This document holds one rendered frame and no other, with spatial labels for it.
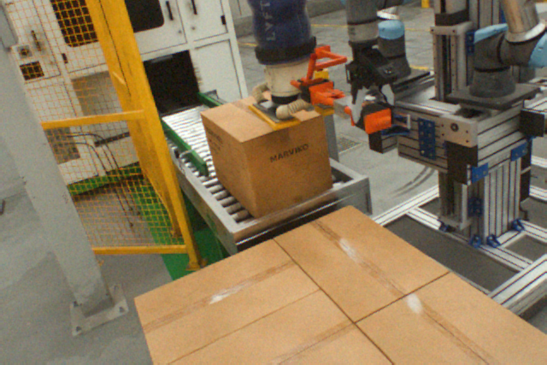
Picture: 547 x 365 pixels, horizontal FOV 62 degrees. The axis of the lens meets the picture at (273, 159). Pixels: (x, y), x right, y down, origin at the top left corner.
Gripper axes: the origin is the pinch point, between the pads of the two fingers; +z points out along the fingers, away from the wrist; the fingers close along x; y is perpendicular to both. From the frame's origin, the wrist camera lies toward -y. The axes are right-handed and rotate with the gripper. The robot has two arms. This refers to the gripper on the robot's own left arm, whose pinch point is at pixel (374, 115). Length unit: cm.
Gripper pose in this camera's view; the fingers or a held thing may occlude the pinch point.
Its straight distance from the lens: 125.1
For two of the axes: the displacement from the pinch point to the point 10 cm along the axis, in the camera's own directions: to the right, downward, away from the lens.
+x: -9.3, 2.9, -2.4
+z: 1.7, 9.0, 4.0
